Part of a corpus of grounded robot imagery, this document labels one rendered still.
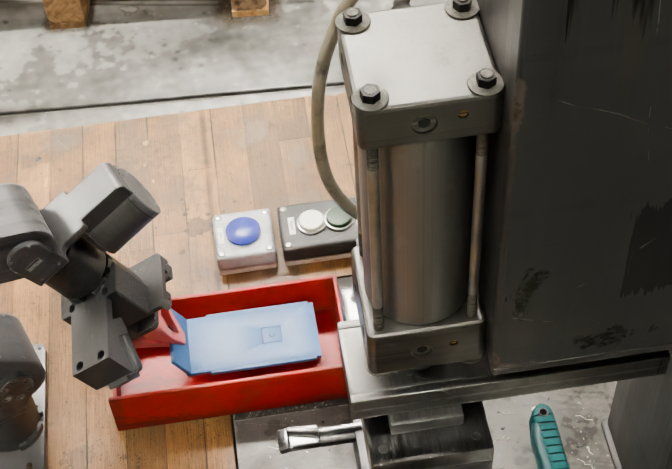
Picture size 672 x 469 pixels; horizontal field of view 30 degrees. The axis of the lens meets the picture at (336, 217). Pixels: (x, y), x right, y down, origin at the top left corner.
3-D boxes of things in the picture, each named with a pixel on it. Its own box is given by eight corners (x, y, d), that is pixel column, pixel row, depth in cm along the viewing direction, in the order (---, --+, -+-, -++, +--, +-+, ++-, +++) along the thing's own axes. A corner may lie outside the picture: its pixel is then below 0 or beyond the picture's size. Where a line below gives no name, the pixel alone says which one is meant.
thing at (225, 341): (170, 323, 134) (166, 307, 132) (312, 304, 135) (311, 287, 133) (174, 378, 129) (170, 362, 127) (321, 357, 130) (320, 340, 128)
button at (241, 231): (225, 228, 146) (223, 217, 144) (259, 223, 146) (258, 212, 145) (228, 255, 143) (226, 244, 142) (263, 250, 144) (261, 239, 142)
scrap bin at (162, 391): (115, 338, 139) (105, 306, 134) (338, 306, 140) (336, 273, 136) (118, 431, 131) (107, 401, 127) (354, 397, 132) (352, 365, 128)
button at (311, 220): (298, 222, 146) (297, 211, 144) (322, 218, 146) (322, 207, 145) (301, 241, 144) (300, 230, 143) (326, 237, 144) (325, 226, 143)
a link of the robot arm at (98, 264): (112, 233, 123) (65, 198, 118) (130, 268, 118) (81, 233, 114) (61, 279, 123) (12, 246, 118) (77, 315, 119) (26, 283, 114)
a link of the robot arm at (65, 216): (136, 171, 122) (60, 116, 113) (174, 229, 117) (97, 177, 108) (51, 249, 123) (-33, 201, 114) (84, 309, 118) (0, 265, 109)
